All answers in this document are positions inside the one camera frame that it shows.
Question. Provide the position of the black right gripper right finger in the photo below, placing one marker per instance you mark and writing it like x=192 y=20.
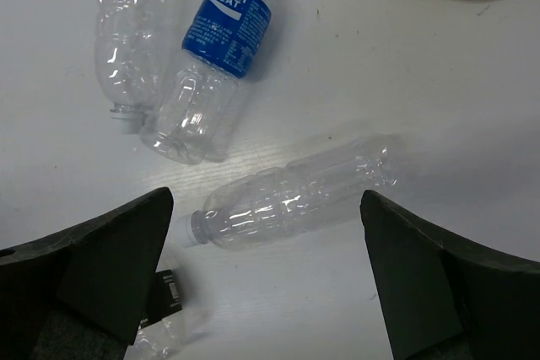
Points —
x=444 y=296

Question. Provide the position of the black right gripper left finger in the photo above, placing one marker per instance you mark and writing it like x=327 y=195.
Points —
x=80 y=293

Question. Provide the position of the small black label bottle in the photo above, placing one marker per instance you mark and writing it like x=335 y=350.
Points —
x=161 y=332

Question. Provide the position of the blue label Pocari bottle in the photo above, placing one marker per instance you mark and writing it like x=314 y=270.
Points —
x=201 y=99

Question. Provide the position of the clear ribbed plastic bottle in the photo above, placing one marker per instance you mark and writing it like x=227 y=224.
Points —
x=128 y=58

